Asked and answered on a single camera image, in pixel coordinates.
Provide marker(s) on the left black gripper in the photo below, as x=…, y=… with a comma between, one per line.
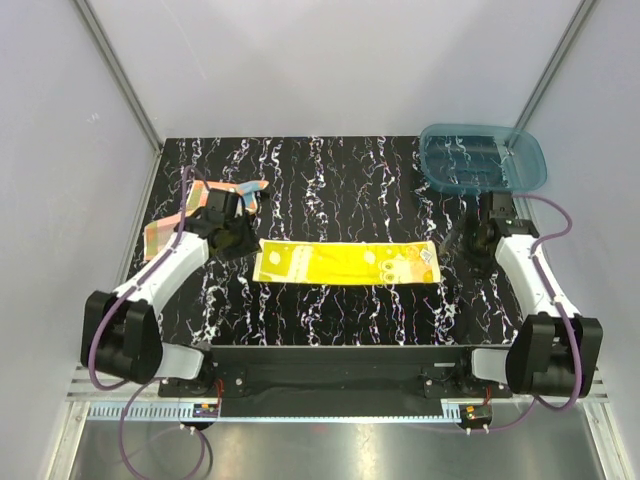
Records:
x=249, y=244

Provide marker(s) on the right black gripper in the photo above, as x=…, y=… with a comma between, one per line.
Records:
x=480, y=265

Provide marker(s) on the yellow crocodile towel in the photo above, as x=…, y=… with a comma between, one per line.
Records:
x=347, y=264

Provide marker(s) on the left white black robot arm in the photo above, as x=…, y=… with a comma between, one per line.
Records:
x=120, y=334

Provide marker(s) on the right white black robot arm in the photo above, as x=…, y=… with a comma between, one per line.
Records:
x=555, y=353

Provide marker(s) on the blue transparent plastic bin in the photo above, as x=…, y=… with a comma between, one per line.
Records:
x=461, y=159

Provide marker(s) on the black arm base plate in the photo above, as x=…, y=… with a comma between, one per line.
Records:
x=371, y=383

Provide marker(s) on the aluminium rail with slots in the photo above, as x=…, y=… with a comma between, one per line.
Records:
x=135, y=404

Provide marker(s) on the left aluminium frame post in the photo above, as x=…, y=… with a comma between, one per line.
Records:
x=98, y=34

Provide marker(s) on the aluminium frame post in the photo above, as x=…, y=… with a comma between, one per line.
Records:
x=563, y=48
x=98, y=34

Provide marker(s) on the right aluminium frame post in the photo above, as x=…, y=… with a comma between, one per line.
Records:
x=563, y=48

